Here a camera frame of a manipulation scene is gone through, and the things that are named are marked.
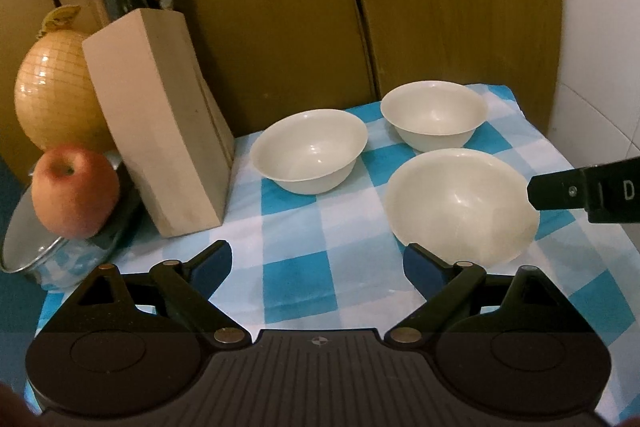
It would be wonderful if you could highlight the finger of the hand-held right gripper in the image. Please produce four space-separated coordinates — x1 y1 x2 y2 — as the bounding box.
527 167 591 211

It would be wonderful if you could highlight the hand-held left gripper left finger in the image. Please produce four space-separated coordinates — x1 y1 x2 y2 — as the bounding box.
75 239 252 350

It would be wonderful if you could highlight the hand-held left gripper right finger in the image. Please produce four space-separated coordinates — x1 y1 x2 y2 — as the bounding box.
384 243 571 350

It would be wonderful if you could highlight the cream ceramic bowl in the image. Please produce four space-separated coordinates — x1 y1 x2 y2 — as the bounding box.
250 109 369 195
386 148 541 265
380 80 489 152

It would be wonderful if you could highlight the blue white checkered tablecloth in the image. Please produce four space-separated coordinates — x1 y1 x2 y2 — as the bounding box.
35 83 640 423

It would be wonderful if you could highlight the steel cooking pot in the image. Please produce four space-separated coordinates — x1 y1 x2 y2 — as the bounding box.
0 152 143 290

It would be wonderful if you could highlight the wooden knife block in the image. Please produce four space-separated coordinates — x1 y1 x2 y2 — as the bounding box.
82 8 236 239

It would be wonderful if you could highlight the red apple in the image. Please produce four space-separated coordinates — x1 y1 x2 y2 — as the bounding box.
31 145 121 239

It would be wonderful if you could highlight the steel pot lid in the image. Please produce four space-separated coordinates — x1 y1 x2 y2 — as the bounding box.
0 179 66 273

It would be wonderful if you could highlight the yellow pomelo in net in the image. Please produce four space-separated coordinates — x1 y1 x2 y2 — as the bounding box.
14 5 115 152

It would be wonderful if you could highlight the wooden cabinet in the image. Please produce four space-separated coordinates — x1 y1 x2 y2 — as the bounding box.
0 0 571 188

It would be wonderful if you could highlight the dark green pot handle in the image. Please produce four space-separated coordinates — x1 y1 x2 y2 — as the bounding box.
95 197 142 249

